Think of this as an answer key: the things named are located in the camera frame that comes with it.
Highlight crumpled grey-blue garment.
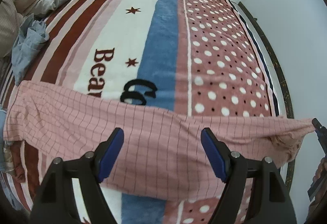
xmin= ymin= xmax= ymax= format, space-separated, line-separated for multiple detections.
xmin=11 ymin=14 xmax=49 ymax=86

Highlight dark bed frame rail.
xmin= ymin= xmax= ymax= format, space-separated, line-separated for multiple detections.
xmin=237 ymin=1 xmax=297 ymax=189

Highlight folded clothes stack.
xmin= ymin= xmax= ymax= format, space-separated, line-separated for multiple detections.
xmin=1 ymin=107 xmax=26 ymax=183

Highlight person's right hand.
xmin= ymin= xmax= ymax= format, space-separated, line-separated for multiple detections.
xmin=305 ymin=157 xmax=327 ymax=222

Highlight striped dotted fleece blanket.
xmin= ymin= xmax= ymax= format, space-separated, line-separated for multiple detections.
xmin=0 ymin=0 xmax=281 ymax=224

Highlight pink checked pants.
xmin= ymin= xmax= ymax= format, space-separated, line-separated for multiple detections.
xmin=3 ymin=81 xmax=314 ymax=200

